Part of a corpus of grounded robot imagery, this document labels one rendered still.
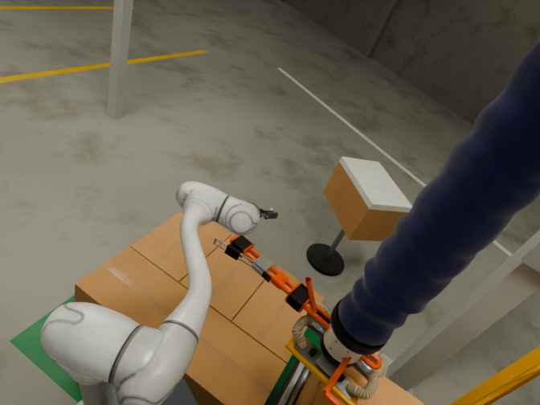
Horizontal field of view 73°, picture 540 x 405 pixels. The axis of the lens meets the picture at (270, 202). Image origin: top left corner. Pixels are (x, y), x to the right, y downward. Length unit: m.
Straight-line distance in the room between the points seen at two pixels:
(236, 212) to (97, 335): 0.53
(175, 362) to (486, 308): 2.04
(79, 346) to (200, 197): 0.56
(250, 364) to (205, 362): 0.25
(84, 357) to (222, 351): 1.34
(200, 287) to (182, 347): 0.18
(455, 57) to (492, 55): 0.84
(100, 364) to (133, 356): 0.07
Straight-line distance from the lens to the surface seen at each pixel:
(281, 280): 1.62
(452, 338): 2.78
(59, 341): 0.93
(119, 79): 4.48
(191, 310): 0.95
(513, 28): 10.49
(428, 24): 11.26
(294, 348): 1.62
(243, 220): 1.16
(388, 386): 1.99
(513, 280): 2.46
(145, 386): 0.86
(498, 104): 1.04
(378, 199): 2.93
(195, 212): 1.19
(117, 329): 0.90
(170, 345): 0.89
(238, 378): 2.14
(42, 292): 2.97
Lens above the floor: 2.42
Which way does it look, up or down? 37 degrees down
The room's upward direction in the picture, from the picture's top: 24 degrees clockwise
